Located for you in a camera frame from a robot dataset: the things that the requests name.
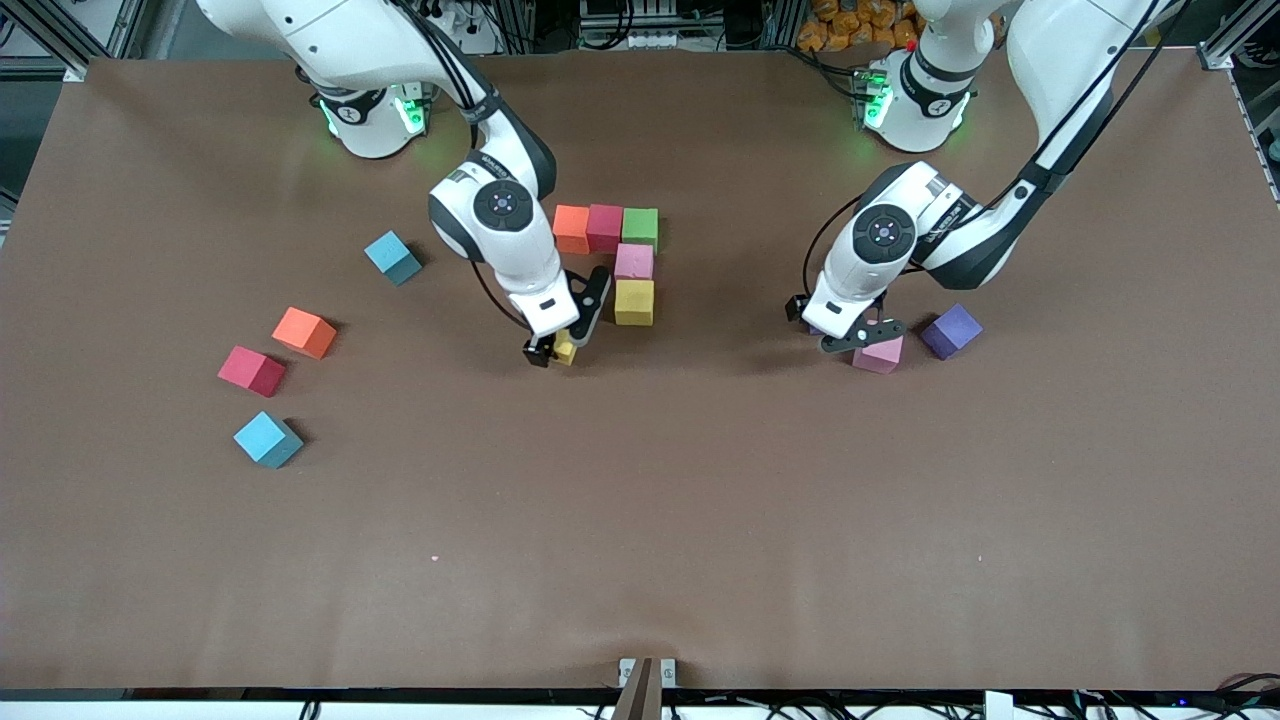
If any orange foam cube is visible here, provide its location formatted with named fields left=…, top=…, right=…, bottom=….
left=271, top=306, right=339, bottom=361
left=553, top=205, right=591, bottom=255

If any crimson foam cube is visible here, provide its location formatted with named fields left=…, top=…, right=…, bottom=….
left=586, top=203, right=625, bottom=254
left=217, top=345, right=288, bottom=399

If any blue foam cube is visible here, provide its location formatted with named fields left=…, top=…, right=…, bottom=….
left=233, top=411, right=304, bottom=470
left=363, top=230, right=424, bottom=288

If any bag of orange items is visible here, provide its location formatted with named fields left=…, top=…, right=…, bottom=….
left=797, top=0, right=926, bottom=51

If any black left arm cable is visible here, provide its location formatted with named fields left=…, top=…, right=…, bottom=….
left=800, top=0, right=1191, bottom=299

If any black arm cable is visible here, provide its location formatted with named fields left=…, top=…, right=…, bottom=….
left=800, top=0, right=1191, bottom=299
left=395, top=0, right=531, bottom=333

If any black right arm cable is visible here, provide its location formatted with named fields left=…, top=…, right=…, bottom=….
left=395, top=0, right=531, bottom=333

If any metal bracket with brown post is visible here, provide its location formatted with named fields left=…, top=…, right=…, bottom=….
left=617, top=656, right=678, bottom=720

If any aluminium frame profile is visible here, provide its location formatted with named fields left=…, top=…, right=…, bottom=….
left=0, top=0, right=91, bottom=83
left=1203, top=0, right=1280, bottom=73

